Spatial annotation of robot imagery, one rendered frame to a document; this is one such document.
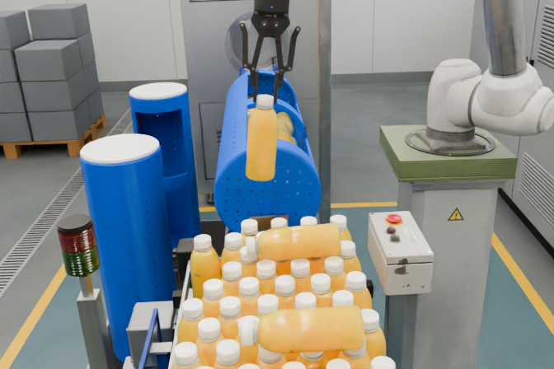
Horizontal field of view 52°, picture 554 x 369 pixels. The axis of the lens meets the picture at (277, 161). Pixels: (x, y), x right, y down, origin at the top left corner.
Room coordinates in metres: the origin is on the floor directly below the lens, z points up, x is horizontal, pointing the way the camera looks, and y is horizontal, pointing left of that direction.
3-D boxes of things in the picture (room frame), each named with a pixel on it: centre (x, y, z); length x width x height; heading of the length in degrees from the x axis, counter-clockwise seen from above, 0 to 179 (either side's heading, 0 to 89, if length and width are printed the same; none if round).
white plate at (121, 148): (1.92, 0.56, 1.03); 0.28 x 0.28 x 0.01
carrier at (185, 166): (2.71, 0.57, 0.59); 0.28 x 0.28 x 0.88
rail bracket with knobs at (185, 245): (1.26, 0.22, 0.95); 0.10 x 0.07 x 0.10; 92
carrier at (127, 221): (1.92, 0.56, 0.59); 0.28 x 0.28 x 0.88
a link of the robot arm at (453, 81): (1.76, -0.59, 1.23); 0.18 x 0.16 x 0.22; 41
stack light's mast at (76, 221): (0.92, 0.37, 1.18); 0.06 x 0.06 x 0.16
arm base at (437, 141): (1.79, -0.58, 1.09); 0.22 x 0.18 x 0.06; 5
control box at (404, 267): (1.12, -0.27, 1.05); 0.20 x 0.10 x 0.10; 2
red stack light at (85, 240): (0.92, 0.37, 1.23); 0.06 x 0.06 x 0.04
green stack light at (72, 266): (0.92, 0.37, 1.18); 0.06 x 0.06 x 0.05
